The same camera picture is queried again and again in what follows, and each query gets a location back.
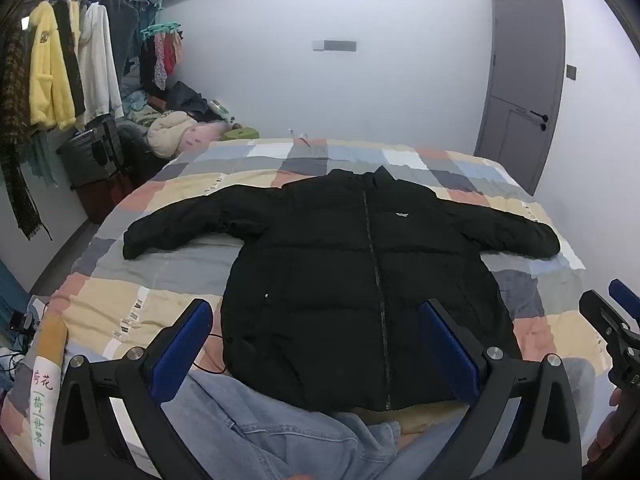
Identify grey door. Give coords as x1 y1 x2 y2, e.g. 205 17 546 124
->
473 0 567 197

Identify dark grey hanging garment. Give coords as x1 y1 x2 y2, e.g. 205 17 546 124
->
99 0 142 83

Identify small black device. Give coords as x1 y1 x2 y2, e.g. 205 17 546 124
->
9 311 37 335

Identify pink pillow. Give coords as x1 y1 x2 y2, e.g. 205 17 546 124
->
181 121 237 152

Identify white hoodie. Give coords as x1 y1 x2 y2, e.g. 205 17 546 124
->
78 2 125 122

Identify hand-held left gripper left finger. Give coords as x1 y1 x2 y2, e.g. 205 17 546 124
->
50 298 215 480

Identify person's blue jeans legs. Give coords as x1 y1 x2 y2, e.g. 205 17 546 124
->
162 357 597 480

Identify dark clothes pile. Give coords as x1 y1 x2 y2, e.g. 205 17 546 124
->
120 79 213 126

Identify red and pink hanging garments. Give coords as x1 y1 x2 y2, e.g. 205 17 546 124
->
141 31 184 92

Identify black puffer jacket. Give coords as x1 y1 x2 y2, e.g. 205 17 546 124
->
122 165 561 412

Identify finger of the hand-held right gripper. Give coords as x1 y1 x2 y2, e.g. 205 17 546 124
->
579 289 632 346
608 279 640 322

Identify grey wall box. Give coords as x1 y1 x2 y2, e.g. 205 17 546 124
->
312 38 358 54

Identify green box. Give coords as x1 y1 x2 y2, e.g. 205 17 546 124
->
222 127 262 143

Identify teal hanging garment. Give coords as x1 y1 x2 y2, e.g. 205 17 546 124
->
26 129 58 188

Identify yellow fleece jacket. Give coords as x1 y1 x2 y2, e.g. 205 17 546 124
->
28 1 87 132

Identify teal clothes hangers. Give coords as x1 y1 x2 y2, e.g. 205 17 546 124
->
140 22 184 42

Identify brown patterned garment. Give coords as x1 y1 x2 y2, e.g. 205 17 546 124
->
0 24 53 242

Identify cream plush blanket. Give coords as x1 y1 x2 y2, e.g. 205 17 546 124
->
146 110 197 159

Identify black cable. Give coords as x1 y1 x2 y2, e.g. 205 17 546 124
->
191 332 237 377

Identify black suitcase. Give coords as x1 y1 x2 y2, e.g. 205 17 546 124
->
55 114 126 190

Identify person's right hand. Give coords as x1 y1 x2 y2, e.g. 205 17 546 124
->
587 388 625 463

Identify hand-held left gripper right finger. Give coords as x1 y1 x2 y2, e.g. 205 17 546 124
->
417 299 583 480

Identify paper roll with handwriting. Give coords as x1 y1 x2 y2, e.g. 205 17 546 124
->
29 310 69 467

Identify black striped scarf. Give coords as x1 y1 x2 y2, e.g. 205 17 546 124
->
52 0 87 117

